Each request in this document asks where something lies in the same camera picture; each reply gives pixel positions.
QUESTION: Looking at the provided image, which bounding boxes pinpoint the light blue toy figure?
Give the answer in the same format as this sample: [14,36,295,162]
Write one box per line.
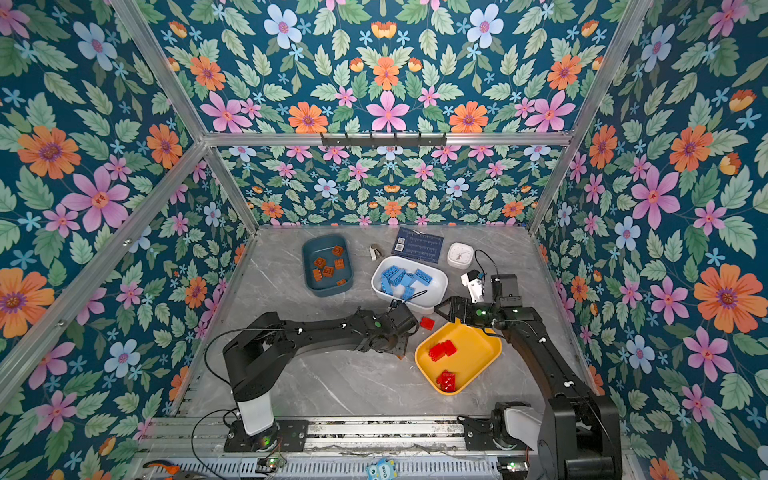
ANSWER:
[366,459,399,480]

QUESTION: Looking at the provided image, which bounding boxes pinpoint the red lego brick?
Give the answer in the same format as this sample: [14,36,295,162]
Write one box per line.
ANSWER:
[428,343,445,362]
[441,340,457,357]
[438,380,456,393]
[436,370,455,386]
[420,317,435,331]

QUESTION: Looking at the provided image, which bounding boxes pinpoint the black wall hook rail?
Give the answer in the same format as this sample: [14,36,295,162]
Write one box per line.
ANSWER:
[320,133,448,148]

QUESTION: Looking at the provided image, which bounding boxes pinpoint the small beige metal clip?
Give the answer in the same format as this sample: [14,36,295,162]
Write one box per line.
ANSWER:
[369,244,386,262]

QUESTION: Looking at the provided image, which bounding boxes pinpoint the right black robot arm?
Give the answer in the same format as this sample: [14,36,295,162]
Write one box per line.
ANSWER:
[434,274,623,479]

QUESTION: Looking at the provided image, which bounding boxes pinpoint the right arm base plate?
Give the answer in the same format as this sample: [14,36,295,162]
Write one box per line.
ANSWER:
[457,416,515,451]

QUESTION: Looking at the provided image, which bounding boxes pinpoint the white rectangular bin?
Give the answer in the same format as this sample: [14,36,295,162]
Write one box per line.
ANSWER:
[370,256,448,316]

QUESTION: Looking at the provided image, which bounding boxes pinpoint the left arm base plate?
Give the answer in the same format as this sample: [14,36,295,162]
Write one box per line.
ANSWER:
[223,419,310,453]

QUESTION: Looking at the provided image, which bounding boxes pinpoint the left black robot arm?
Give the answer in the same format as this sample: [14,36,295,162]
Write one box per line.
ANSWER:
[222,301,419,440]

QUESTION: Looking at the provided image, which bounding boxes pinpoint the dark blue printed card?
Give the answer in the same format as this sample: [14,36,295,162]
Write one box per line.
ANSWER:
[391,227,444,264]

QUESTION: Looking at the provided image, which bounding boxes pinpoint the white round timer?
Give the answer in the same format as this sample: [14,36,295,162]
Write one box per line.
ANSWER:
[446,242,475,270]

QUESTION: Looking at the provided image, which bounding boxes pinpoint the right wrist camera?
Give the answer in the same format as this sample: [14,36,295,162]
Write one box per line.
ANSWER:
[461,269,485,303]

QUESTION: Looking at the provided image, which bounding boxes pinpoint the teal rectangular bin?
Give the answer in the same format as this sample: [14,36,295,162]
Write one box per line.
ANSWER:
[301,234,354,298]

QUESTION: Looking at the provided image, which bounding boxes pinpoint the orange handled pliers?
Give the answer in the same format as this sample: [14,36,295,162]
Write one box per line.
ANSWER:
[142,460,181,480]

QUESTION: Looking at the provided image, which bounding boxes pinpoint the yellow square tray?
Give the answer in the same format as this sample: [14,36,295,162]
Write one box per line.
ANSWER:
[414,323,502,396]

